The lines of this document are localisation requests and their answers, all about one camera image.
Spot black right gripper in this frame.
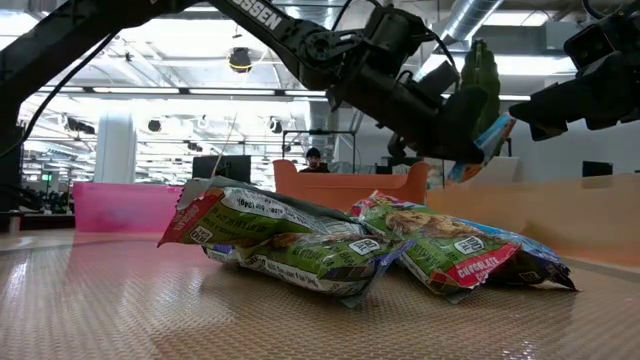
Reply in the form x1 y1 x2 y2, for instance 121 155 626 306
508 43 640 143

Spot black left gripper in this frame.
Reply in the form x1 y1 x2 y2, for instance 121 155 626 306
327 63 489 163

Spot light blue granola bar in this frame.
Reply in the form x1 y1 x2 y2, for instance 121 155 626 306
446 112 517 184

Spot foil-wrapped granola bar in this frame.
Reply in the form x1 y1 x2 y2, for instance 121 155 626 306
157 175 369 250
202 232 416 309

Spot small black monitor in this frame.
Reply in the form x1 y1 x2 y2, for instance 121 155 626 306
582 160 614 178

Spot green cactus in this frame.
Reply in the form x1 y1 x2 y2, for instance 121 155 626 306
459 38 502 139

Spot translucent orange plastic bin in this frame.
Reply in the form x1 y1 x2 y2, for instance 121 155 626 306
427 172 640 266

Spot opaque orange plastic bin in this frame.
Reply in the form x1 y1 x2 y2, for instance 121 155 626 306
272 159 431 214

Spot person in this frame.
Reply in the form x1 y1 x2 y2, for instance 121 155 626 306
298 146 331 174

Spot black hanging speaker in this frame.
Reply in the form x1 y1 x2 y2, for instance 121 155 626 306
228 46 254 75

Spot long ceiling light strip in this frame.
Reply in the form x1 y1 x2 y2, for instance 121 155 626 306
37 85 329 99

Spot translucent pink plastic bin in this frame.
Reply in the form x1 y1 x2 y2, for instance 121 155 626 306
72 181 184 234

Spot white pillar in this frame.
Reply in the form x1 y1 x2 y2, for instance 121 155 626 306
93 112 137 185

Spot beige mat with dark border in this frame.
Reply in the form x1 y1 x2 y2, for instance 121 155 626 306
0 233 640 360

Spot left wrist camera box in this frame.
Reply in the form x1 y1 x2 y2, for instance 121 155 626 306
414 59 461 101

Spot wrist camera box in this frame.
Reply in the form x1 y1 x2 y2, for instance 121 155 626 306
414 59 461 101
563 22 617 71

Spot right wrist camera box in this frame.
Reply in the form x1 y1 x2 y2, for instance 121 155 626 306
563 22 617 71

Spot black rack frame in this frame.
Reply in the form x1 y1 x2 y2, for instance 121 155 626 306
281 128 357 171

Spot silver spiral duct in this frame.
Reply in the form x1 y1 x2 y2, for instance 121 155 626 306
414 0 504 81
305 97 346 161

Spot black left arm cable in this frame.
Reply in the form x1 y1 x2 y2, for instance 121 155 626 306
0 30 121 159

